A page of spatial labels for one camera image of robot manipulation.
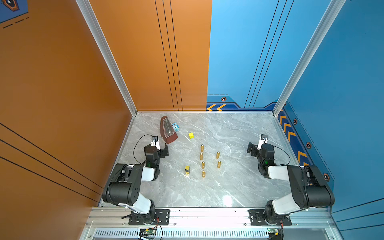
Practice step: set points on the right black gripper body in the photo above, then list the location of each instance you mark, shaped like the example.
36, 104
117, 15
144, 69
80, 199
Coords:
254, 152

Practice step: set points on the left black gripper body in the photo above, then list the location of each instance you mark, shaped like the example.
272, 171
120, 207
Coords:
163, 153

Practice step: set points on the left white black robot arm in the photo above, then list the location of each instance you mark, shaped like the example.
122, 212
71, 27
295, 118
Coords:
124, 184

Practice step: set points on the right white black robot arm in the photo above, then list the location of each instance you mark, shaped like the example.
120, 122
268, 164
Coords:
308, 187

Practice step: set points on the dark red metronome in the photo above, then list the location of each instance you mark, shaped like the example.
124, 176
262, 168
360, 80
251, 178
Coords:
168, 132

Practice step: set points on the yellow black small block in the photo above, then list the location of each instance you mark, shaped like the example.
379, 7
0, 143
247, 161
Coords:
187, 170

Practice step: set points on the small blue owl toy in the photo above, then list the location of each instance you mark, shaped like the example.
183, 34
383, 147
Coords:
176, 127

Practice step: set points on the yellow cube far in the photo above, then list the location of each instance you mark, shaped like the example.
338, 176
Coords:
191, 135

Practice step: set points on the left green circuit board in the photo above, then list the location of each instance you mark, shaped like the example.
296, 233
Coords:
147, 234

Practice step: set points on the green circuit board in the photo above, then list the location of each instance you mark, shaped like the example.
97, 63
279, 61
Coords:
147, 234
276, 234

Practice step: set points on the right green circuit board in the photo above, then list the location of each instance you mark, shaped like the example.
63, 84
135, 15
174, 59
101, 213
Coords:
276, 234

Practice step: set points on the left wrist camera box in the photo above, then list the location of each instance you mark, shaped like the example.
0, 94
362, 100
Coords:
155, 142

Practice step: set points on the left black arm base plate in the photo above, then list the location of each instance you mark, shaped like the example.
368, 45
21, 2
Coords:
158, 216

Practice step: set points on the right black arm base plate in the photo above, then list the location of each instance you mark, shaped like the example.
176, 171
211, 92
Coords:
259, 217

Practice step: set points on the aluminium front rail frame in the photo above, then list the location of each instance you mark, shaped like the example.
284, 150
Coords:
209, 224

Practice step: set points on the left aluminium corner post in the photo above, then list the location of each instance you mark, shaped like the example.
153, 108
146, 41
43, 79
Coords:
101, 41

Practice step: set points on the aluminium corner post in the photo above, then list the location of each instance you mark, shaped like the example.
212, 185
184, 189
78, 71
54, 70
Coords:
101, 41
318, 36

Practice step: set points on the right aluminium corner post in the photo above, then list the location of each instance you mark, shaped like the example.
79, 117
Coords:
318, 36

